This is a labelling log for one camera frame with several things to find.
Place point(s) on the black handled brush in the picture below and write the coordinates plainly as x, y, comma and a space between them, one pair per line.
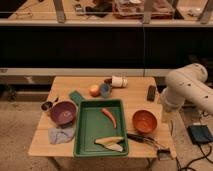
162, 152

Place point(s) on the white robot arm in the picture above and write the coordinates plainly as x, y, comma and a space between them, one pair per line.
187, 84

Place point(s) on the purple bowl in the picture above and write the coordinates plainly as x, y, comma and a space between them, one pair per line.
63, 112

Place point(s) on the red bowl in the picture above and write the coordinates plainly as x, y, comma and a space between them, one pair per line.
144, 121

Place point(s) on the blue small cup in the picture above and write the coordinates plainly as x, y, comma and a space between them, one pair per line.
105, 90

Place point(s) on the white can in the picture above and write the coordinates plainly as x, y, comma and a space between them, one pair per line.
119, 82

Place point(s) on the orange fruit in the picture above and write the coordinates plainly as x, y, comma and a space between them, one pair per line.
94, 90

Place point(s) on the orange carrot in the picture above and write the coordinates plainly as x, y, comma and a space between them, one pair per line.
107, 113

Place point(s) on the green sponge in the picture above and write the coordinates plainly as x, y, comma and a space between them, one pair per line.
76, 97

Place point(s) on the black rectangular block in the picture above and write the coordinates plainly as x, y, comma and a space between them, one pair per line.
151, 93

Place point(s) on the green plastic tray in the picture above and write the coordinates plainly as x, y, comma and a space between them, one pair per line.
92, 124

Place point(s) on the wooden table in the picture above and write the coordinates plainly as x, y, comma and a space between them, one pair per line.
133, 98

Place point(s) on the small metal scoop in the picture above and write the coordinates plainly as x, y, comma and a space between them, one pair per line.
48, 104

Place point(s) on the grey cloth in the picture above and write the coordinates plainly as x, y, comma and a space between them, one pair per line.
58, 135

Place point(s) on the black power box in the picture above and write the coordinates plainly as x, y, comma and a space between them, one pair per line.
200, 134

